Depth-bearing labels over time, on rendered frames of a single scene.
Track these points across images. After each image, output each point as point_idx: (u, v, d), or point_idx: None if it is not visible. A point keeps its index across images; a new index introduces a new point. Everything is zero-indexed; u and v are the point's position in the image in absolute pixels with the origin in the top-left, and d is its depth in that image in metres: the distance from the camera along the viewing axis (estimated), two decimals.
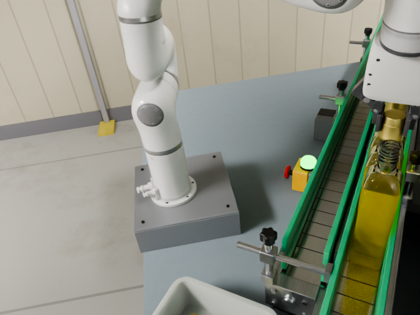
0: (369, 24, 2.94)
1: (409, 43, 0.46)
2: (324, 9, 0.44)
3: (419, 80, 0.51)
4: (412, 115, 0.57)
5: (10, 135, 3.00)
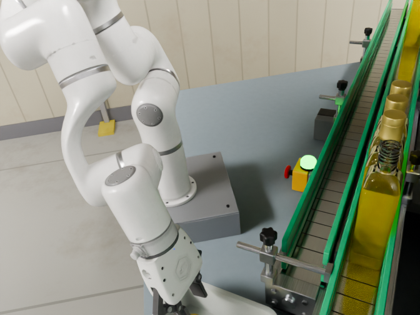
0: (369, 24, 2.94)
1: None
2: None
3: None
4: (170, 304, 0.66)
5: (10, 135, 3.00)
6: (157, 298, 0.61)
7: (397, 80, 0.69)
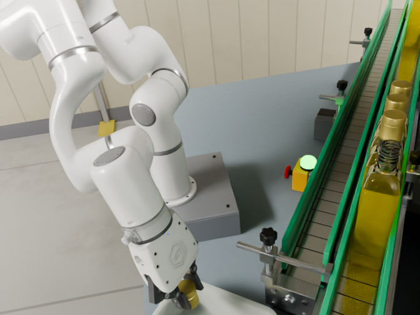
0: (369, 24, 2.94)
1: None
2: None
3: None
4: None
5: (10, 135, 3.00)
6: (152, 285, 0.58)
7: (397, 80, 0.69)
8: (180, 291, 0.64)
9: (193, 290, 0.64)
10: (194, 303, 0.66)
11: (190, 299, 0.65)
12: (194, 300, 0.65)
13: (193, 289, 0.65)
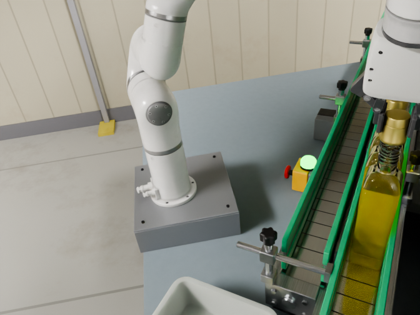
0: (369, 24, 2.94)
1: (417, 32, 0.40)
2: None
3: None
4: (418, 115, 0.51)
5: (10, 135, 3.00)
6: None
7: None
8: (406, 115, 0.53)
9: (399, 109, 0.55)
10: None
11: None
12: None
13: (398, 109, 0.55)
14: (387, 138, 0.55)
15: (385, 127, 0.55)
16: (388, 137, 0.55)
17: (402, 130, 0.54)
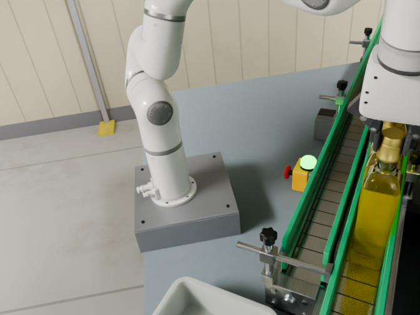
0: (369, 24, 2.94)
1: (409, 61, 0.42)
2: (313, 10, 0.42)
3: None
4: (413, 135, 0.53)
5: (10, 135, 3.00)
6: None
7: None
8: (401, 135, 0.55)
9: (395, 128, 0.57)
10: None
11: None
12: None
13: (394, 127, 0.57)
14: (382, 156, 0.57)
15: (381, 145, 0.57)
16: (384, 155, 0.57)
17: (397, 149, 0.55)
